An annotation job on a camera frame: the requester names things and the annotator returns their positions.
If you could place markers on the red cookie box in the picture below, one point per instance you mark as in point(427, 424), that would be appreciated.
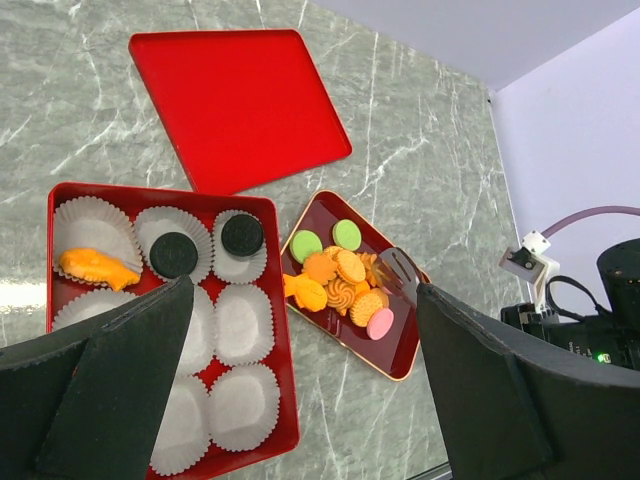
point(100, 451)

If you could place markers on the orange fish cookie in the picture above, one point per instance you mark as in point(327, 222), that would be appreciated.
point(92, 266)

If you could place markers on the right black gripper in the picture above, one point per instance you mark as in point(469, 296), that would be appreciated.
point(594, 336)

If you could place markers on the orange flower cookie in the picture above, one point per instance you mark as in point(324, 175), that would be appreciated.
point(320, 267)

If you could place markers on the black sandwich cookie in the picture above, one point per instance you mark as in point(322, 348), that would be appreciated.
point(242, 235)
point(173, 254)

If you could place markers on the dark red gold-rimmed tray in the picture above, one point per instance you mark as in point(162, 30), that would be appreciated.
point(393, 355)

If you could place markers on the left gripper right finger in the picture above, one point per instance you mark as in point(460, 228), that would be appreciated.
point(511, 406)

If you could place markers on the green round cookie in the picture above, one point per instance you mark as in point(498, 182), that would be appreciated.
point(303, 244)

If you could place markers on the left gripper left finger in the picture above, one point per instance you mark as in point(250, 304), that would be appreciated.
point(46, 381)

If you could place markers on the red box lid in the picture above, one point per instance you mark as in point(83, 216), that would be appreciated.
point(241, 108)

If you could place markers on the metal tongs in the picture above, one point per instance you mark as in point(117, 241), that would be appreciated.
point(398, 274)

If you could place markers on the orange swirl cookie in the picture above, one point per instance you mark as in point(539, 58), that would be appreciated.
point(340, 295)

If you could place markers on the orange sandwich cookie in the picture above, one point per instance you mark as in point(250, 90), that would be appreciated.
point(366, 305)

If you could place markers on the pink round cookie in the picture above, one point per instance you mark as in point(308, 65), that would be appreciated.
point(380, 324)

